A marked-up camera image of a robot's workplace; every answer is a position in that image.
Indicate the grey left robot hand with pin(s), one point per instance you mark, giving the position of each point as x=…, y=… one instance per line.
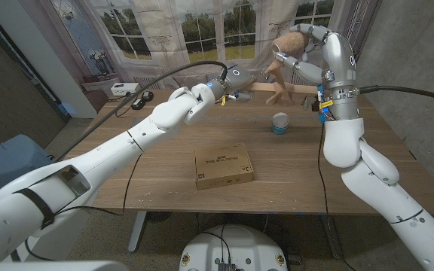
x=237, y=81

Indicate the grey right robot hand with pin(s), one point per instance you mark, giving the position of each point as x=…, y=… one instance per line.
x=330, y=60

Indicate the wooden hanger with metal clips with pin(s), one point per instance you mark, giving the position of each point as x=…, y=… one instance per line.
x=266, y=87

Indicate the tan elastic arm wrap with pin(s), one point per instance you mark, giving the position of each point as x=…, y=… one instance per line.
x=286, y=60

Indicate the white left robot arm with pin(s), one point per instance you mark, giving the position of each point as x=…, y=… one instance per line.
x=89, y=165

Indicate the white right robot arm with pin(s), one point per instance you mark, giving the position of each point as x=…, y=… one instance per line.
x=375, y=173

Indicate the flat cardboard box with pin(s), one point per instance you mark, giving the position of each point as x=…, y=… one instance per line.
x=220, y=167

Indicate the white baseball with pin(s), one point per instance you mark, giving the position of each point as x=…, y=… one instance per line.
x=280, y=119

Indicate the blue cup stand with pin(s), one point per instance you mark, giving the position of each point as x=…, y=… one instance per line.
x=279, y=130

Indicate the printed window backdrop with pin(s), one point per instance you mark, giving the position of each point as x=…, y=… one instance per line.
x=187, y=34

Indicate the black power adapter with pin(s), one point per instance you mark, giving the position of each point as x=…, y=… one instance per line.
x=138, y=104
x=147, y=96

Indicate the white power strip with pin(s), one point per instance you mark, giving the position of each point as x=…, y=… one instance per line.
x=124, y=89

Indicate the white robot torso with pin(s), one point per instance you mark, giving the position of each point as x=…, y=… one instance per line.
x=236, y=244

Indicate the grey table leg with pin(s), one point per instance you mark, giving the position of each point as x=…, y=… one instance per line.
x=332, y=237
x=137, y=229

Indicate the blue plastic bin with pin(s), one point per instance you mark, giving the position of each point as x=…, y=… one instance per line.
x=10, y=162

